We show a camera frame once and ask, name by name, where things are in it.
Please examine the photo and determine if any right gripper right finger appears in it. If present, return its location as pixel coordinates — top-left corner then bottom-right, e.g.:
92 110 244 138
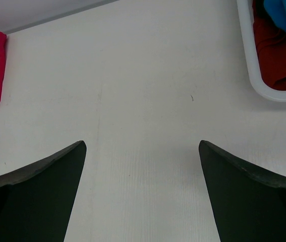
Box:
199 140 286 241

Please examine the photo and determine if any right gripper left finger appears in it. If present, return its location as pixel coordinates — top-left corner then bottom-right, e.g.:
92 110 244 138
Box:
0 141 86 241

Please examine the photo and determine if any red t shirt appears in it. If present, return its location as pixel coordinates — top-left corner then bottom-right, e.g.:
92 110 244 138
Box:
253 15 286 91

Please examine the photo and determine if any black t shirt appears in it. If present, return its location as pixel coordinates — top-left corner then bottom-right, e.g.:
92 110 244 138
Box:
252 0 267 18

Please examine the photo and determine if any white plastic basket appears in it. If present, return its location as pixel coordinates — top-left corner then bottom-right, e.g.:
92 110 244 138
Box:
236 0 286 102

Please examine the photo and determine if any rear aluminium table edge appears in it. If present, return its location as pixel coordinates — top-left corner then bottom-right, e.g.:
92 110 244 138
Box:
0 0 112 34

